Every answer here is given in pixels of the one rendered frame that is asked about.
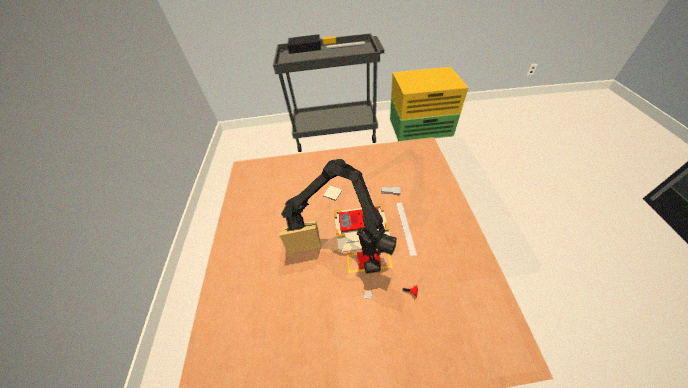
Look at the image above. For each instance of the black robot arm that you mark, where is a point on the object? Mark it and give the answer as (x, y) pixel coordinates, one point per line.
(372, 219)

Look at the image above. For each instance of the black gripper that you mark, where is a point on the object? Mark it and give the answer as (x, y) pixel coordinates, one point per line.
(372, 265)

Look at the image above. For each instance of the white flat bar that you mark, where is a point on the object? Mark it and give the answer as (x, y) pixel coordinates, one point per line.
(406, 229)

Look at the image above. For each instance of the red cube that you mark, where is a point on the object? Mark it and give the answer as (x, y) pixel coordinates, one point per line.
(414, 290)

